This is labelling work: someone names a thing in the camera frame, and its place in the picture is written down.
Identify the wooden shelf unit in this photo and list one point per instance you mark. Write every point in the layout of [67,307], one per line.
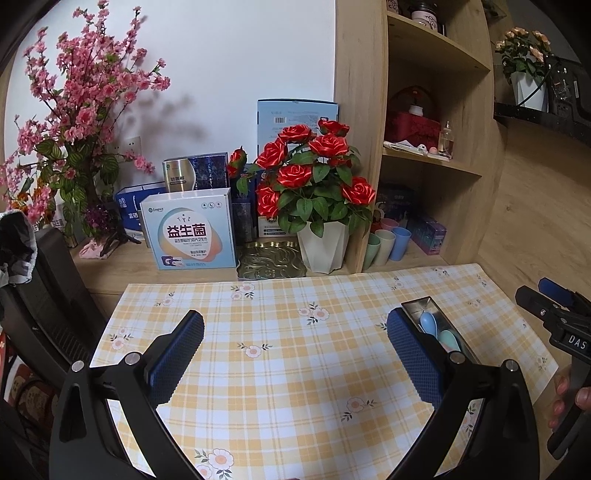
[471,184]

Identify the blue plastic spoon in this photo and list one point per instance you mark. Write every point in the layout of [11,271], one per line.
[428,323]

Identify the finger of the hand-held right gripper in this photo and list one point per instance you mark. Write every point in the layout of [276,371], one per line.
[533,301]
[556,290]

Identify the grey jacket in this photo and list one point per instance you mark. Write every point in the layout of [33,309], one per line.
[16,249]

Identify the green plastic cup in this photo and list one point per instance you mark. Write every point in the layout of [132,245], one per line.
[369,251]

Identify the teal plastic spoon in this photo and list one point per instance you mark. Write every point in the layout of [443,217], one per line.
[449,341]

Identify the pastel labelled white box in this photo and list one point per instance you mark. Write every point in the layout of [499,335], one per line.
[189,230]

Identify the person's right hand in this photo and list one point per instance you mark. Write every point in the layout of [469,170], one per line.
[561,392]

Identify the gold embossed tray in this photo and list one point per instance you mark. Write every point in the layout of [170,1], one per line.
[270,261]

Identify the beige plastic cup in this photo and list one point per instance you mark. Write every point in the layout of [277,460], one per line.
[384,247]

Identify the black office chair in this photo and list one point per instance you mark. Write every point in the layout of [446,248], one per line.
[51,304]

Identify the pink lidded jar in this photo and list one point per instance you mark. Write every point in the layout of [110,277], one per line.
[427,16]

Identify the white wall socket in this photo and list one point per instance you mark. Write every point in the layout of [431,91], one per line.
[132,144]

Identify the pink plastic cup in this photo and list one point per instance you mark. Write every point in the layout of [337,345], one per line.
[388,224]

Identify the black speckled shelf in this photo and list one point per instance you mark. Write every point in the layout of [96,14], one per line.
[531,117]

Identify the red rose plant white pot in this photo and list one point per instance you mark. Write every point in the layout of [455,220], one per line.
[314,184]

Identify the purple box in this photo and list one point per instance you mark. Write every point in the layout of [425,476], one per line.
[427,235]

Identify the dark blue box silver panel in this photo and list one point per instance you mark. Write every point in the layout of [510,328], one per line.
[198,173]

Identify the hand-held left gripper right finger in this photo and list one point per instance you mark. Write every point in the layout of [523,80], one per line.
[413,355]

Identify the dark blue printed box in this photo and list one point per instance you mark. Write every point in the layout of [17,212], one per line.
[397,201]

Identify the pink blossom flower arrangement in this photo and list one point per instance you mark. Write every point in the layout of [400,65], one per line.
[87,101]

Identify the clear glass bottle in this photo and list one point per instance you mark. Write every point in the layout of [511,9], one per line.
[446,138]

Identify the dark box white label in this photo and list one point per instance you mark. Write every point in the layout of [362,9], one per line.
[272,228]

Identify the red round table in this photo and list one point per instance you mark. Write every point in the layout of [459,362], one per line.
[25,387]

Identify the blue and white box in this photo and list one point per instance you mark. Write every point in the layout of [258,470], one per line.
[134,203]

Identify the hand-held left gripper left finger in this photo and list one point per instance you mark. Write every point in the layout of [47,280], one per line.
[178,355]

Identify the folded white papers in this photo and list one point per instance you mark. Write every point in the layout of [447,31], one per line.
[404,147]

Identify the black appliance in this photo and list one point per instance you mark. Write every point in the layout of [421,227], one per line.
[570,87]

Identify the dark blue patterned box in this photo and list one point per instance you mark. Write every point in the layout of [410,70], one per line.
[242,217]

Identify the yellow checked floral tablecloth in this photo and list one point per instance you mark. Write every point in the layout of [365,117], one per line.
[277,350]

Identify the metal utensil tray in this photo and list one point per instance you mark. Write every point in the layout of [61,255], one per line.
[415,305]

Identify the pink cloth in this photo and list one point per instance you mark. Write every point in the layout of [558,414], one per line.
[92,250]

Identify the orange rose plant white pot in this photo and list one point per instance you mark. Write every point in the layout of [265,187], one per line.
[524,60]

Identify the light blue tall box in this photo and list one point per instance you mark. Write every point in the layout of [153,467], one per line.
[286,115]

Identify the small black tripod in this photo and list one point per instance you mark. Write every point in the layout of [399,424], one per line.
[117,241]

